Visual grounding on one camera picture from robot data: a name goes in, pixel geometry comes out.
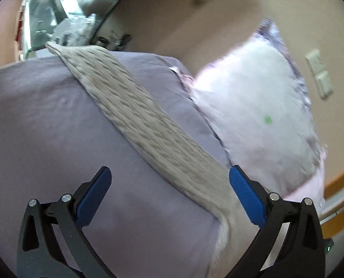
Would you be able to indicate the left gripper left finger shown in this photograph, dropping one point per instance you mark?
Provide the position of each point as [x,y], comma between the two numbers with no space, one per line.
[39,253]

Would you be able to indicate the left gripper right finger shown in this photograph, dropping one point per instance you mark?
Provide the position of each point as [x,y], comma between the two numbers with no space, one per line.
[289,242]

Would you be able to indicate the beige cable-knit sweater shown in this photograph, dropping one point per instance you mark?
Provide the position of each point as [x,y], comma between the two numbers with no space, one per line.
[168,149]

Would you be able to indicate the lavender bed sheet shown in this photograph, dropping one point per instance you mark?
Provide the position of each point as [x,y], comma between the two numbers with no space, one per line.
[53,137]

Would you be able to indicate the pink tree-print pillow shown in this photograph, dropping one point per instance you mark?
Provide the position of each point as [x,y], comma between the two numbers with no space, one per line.
[257,104]

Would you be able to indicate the wooden headboard frame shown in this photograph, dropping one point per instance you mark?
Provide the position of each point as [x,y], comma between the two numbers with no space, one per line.
[332,217]

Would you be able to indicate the white wall switch plate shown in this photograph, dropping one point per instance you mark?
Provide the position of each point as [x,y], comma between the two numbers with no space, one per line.
[320,73]

